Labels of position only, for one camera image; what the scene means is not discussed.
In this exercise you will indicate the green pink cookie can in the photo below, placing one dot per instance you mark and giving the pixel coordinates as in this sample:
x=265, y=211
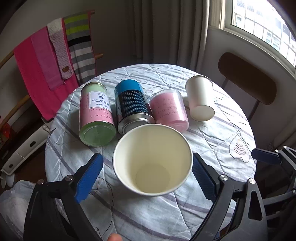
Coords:
x=96, y=125

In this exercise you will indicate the red box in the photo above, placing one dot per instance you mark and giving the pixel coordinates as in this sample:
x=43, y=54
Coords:
x=4, y=134

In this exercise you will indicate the pink white knitted scarf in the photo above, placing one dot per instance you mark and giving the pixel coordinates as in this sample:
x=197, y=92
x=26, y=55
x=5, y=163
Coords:
x=57, y=37

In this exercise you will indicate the blue black ribbed can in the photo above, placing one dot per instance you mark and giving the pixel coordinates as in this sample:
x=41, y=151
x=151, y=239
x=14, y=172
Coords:
x=132, y=108

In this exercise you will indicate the light pink towel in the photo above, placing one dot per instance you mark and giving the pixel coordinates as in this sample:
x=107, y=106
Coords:
x=46, y=58

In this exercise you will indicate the beige curtain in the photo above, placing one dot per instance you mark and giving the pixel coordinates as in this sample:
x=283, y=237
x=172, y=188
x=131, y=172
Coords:
x=172, y=32

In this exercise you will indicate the wooden towel rack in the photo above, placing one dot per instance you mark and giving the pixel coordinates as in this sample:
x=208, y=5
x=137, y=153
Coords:
x=29, y=18

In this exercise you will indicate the white paper cup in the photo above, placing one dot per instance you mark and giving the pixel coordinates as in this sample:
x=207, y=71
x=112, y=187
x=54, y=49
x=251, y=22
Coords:
x=152, y=160
x=200, y=93

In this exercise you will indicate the white striped quilted tablecloth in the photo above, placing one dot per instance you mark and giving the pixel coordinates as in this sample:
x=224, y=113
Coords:
x=224, y=142

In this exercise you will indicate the window frame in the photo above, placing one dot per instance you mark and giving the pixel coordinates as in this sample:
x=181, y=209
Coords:
x=260, y=23

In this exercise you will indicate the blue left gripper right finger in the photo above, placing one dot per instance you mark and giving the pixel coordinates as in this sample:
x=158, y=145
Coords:
x=206, y=177

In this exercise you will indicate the white plastic bag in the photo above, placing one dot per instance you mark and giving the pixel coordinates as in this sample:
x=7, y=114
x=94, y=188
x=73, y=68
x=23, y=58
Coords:
x=14, y=205

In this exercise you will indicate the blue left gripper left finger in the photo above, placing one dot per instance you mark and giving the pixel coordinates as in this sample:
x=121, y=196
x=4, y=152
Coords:
x=86, y=176

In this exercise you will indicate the pink clear plastic container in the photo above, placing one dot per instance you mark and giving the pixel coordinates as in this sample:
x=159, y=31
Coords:
x=168, y=109

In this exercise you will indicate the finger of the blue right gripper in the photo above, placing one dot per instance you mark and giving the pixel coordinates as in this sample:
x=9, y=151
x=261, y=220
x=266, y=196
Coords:
x=265, y=156

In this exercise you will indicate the hot pink towel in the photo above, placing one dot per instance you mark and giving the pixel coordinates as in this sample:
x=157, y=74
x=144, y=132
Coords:
x=47, y=101

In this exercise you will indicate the brown wooden chair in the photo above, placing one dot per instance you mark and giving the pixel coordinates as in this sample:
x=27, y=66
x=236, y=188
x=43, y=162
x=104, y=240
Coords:
x=248, y=78

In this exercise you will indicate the striped green grey scarf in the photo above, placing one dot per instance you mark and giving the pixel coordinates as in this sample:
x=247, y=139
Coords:
x=79, y=40

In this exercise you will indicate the person's left hand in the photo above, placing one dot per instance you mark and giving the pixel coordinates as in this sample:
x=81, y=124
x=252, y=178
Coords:
x=114, y=237

